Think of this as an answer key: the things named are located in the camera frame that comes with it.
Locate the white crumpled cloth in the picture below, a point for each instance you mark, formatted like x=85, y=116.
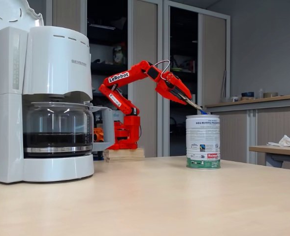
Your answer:
x=286, y=141

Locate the wooden base block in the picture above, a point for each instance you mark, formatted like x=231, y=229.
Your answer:
x=125, y=155

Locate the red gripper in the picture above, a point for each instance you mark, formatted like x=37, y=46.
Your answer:
x=176, y=89

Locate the white drip coffee maker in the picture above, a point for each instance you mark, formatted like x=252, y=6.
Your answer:
x=56, y=64

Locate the white green coffee tin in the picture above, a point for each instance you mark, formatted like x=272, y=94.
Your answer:
x=202, y=142

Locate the wooden side table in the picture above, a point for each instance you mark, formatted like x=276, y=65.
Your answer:
x=275, y=150

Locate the green flat disc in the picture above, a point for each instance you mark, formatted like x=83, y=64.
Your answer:
x=176, y=69

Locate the grey leaning tube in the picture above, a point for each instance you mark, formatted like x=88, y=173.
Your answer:
x=224, y=83

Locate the white green printed box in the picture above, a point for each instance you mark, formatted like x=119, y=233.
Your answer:
x=118, y=57

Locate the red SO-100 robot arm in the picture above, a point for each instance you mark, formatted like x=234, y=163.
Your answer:
x=135, y=73

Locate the grey tambour door cabinet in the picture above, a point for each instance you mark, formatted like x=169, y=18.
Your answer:
x=213, y=61
x=144, y=37

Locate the clear plastic bottle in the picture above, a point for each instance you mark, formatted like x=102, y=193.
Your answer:
x=260, y=94

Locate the orange clamp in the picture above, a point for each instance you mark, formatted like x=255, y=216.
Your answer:
x=99, y=135

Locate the low grey cabinet wooden top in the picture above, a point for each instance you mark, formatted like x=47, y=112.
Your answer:
x=277, y=123

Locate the white cup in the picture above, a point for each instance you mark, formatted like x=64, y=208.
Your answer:
x=234, y=98

